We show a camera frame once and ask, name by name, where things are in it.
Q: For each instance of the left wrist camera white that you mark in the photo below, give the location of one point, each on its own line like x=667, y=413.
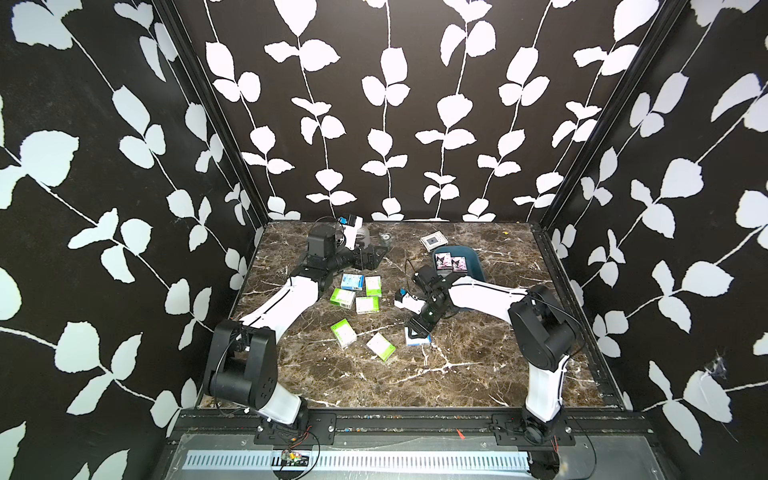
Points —
x=350, y=225

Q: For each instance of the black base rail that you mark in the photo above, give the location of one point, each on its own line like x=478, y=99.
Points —
x=503, y=425

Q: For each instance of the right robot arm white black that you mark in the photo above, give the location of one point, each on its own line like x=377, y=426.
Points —
x=547, y=335

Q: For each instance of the green tissue pack front left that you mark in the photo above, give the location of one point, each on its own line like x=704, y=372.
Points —
x=344, y=333

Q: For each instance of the blue Cinnamoroll tissue pack front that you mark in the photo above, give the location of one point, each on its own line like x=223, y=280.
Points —
x=413, y=341

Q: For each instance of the green tissue pack centre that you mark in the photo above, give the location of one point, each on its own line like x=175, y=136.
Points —
x=367, y=304

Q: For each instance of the green tissue pack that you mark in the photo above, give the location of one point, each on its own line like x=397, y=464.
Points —
x=381, y=347
x=344, y=333
x=343, y=298
x=373, y=286
x=367, y=304

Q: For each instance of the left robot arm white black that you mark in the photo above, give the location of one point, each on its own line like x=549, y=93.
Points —
x=242, y=363

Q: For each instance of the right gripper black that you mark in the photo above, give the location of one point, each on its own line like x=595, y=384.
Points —
x=419, y=327

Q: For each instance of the green tissue pack back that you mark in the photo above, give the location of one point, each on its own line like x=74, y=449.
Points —
x=373, y=286

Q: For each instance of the green tissue pack left middle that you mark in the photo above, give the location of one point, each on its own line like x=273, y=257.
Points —
x=343, y=298

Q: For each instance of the blue Cinnamoroll tissue pack back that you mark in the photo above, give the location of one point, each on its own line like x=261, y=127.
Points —
x=352, y=282

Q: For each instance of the teal storage box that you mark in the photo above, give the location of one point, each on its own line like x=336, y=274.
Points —
x=474, y=266

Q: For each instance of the pink Kuromi tissue pack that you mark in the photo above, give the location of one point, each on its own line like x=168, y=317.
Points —
x=443, y=261
x=459, y=264

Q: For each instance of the white perforated strip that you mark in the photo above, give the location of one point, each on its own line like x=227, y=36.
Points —
x=368, y=461

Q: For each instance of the blue cinnamoroll tissue pack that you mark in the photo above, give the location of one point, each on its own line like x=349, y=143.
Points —
x=413, y=341
x=352, y=282

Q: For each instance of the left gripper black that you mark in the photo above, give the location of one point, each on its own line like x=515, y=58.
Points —
x=370, y=263

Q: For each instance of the small white square box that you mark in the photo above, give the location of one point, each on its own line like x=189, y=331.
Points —
x=434, y=240

